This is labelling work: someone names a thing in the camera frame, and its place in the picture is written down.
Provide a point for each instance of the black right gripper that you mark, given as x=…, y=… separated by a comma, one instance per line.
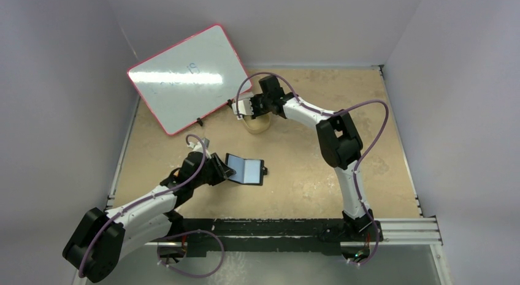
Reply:
x=255, y=105

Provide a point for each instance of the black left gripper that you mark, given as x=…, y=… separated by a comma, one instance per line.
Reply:
x=223, y=173

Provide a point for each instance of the black card holder wallet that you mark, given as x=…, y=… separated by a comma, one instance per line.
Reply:
x=247, y=171

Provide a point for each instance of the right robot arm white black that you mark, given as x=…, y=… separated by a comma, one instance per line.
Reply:
x=339, y=142

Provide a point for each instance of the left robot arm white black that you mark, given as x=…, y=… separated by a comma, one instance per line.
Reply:
x=102, y=238

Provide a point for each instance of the grey card stack in tray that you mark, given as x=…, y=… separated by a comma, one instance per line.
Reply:
x=243, y=106

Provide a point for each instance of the beige oval card tray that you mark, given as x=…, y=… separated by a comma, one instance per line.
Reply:
x=256, y=125

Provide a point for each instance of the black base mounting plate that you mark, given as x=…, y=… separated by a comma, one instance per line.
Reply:
x=198, y=236

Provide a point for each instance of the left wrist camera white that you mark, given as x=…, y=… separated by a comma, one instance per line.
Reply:
x=201, y=147

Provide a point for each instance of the white board with pink frame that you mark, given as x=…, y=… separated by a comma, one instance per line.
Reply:
x=191, y=79

